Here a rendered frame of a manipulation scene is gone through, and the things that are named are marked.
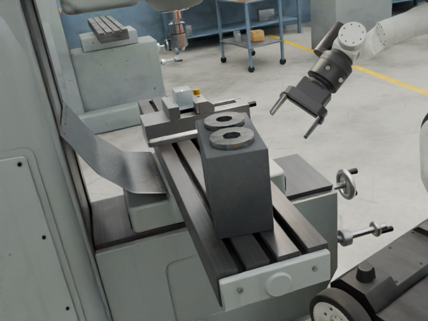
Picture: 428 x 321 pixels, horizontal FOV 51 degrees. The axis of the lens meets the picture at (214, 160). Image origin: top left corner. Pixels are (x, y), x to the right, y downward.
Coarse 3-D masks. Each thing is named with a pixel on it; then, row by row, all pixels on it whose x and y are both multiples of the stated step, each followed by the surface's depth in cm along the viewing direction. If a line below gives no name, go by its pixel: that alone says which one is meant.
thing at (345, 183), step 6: (354, 168) 163; (342, 174) 165; (348, 174) 161; (336, 180) 169; (342, 180) 166; (348, 180) 160; (336, 186) 163; (342, 186) 164; (348, 186) 163; (354, 186) 160; (342, 192) 168; (348, 192) 164; (354, 192) 160; (348, 198) 163
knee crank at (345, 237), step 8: (376, 224) 156; (384, 224) 158; (344, 232) 154; (352, 232) 156; (360, 232) 156; (368, 232) 157; (376, 232) 156; (384, 232) 159; (344, 240) 154; (352, 240) 154
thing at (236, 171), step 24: (216, 120) 98; (240, 120) 96; (216, 144) 87; (240, 144) 86; (264, 144) 87; (216, 168) 85; (240, 168) 86; (264, 168) 87; (216, 192) 87; (240, 192) 88; (264, 192) 89; (216, 216) 90; (240, 216) 90; (264, 216) 91
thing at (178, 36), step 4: (172, 28) 125; (176, 28) 125; (180, 28) 125; (184, 28) 126; (172, 32) 126; (176, 32) 125; (180, 32) 125; (184, 32) 126; (172, 36) 126; (176, 36) 126; (180, 36) 126; (184, 36) 127; (172, 40) 127; (176, 40) 126; (180, 40) 126; (184, 40) 127; (172, 44) 128; (176, 44) 127; (180, 44) 127; (184, 44) 127
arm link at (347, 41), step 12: (336, 24) 115; (348, 24) 109; (360, 24) 108; (324, 36) 116; (336, 36) 114; (348, 36) 108; (360, 36) 108; (324, 48) 114; (336, 48) 112; (348, 48) 109; (360, 48) 110; (336, 60) 110; (348, 60) 111; (348, 72) 111
